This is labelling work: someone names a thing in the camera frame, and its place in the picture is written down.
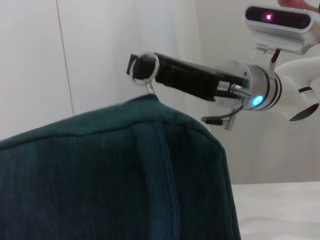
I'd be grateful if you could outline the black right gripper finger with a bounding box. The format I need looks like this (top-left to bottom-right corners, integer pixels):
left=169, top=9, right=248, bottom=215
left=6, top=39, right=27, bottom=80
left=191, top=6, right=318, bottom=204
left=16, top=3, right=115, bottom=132
left=131, top=52, right=176, bottom=88
left=125, top=53, right=137, bottom=76

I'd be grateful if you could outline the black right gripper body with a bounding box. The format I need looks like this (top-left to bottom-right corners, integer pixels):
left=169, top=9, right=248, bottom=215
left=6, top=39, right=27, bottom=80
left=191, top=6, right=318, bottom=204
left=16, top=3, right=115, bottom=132
left=173, top=59, right=248, bottom=103

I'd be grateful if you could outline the dark teal insulated lunch bag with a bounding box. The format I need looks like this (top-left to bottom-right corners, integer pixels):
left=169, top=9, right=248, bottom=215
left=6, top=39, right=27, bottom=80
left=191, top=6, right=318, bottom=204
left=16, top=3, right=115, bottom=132
left=0, top=51, right=243, bottom=240

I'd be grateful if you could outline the pink blurred object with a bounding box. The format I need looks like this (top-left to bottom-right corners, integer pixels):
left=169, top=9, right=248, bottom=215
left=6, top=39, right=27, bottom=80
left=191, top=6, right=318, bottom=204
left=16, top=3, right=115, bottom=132
left=278, top=0, right=314, bottom=8

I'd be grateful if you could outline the grey right wrist cable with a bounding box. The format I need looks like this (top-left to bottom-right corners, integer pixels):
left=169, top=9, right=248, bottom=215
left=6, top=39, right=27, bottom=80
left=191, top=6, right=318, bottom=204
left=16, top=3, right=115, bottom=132
left=201, top=103, right=245, bottom=131

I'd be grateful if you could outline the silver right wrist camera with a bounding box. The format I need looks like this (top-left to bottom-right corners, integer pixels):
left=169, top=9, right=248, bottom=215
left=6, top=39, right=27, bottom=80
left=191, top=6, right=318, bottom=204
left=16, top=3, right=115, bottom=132
left=243, top=4, right=320, bottom=68

